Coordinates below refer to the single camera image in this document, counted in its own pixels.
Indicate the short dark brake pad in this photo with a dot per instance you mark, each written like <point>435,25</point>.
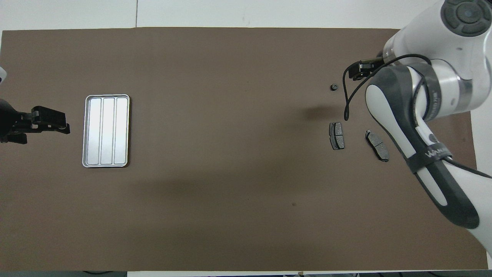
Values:
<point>337,136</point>

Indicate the small black bearing gear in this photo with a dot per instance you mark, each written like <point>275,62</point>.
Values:
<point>333,87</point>

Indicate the silver metal tray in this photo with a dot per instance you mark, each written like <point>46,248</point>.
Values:
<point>119,130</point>

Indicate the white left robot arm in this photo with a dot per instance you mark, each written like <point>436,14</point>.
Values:
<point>2,73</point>

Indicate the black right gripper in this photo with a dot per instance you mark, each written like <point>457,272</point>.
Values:
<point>369,68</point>

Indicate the brown table mat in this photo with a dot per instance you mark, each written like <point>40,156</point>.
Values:
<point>230,115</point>

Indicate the long dark brake pad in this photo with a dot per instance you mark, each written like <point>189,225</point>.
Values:
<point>377,146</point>

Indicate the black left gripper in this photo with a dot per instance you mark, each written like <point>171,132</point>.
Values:
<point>9,123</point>

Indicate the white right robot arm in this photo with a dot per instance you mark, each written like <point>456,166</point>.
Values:
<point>423,30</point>

